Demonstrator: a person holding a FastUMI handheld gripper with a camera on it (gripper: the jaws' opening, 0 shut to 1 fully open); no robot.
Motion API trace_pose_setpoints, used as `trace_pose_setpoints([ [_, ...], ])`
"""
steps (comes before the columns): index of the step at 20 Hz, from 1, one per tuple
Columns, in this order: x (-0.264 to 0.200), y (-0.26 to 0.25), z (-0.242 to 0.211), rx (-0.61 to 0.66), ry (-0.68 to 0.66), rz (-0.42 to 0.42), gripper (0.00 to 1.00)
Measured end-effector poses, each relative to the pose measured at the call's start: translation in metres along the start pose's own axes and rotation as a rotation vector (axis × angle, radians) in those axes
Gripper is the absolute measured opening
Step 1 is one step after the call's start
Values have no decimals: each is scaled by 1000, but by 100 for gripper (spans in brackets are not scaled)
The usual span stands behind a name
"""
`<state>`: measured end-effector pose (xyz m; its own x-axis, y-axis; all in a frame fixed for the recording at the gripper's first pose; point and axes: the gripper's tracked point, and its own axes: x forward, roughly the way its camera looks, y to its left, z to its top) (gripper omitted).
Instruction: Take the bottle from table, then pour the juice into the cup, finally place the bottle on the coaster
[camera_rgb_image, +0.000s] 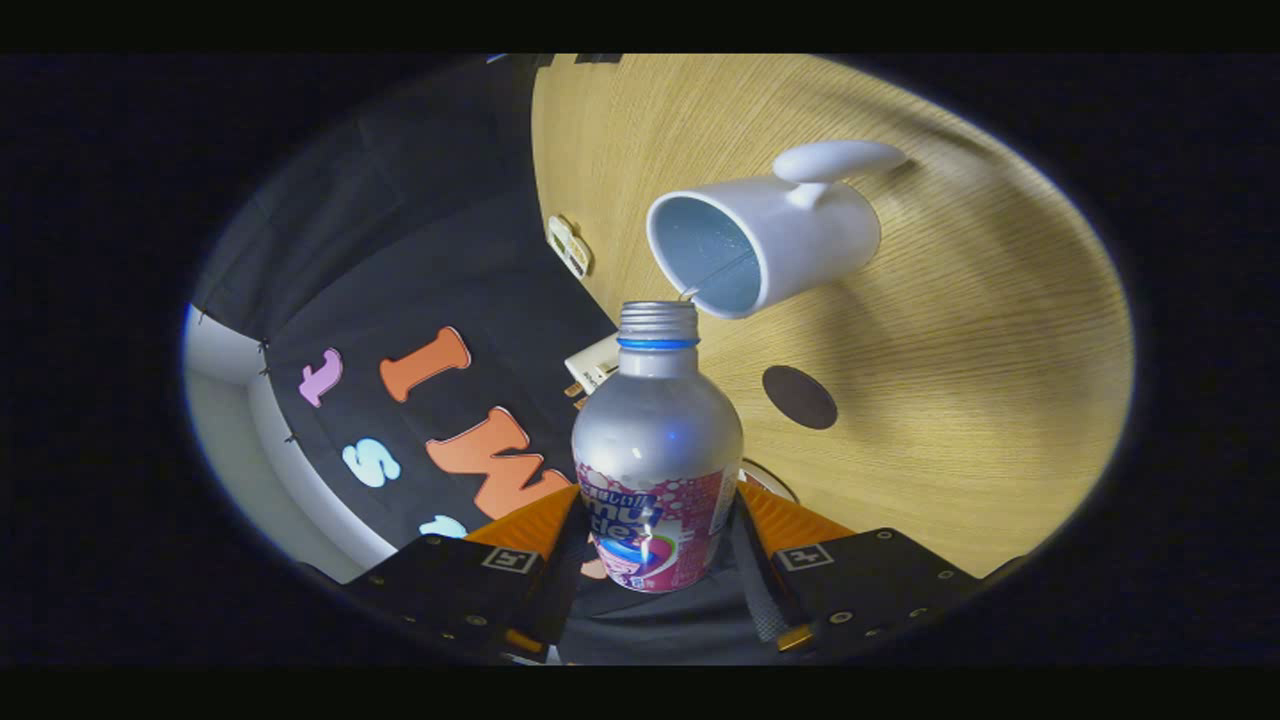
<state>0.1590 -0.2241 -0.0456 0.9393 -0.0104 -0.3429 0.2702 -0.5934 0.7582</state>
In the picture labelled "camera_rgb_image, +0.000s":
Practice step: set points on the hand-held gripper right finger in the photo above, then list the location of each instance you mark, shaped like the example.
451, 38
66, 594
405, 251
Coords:
765, 595

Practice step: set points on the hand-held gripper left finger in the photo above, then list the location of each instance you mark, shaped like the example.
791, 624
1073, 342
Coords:
550, 600

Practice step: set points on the silver bottle with red label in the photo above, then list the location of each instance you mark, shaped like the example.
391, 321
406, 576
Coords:
655, 430

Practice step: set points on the dark brown round coaster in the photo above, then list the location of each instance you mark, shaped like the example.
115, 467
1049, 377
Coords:
800, 397

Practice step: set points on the white cup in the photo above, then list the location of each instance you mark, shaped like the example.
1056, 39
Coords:
800, 230

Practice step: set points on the white toaster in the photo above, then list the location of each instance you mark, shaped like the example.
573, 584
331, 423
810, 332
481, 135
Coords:
598, 362

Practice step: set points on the wooden table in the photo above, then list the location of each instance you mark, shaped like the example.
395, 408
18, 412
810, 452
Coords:
950, 400

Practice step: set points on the small white food tray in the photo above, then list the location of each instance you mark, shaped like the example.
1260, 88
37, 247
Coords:
569, 246

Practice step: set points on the black backdrop cloth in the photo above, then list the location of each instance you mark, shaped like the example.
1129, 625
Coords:
430, 230

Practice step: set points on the black tape patch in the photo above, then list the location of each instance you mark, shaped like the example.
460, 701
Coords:
598, 58

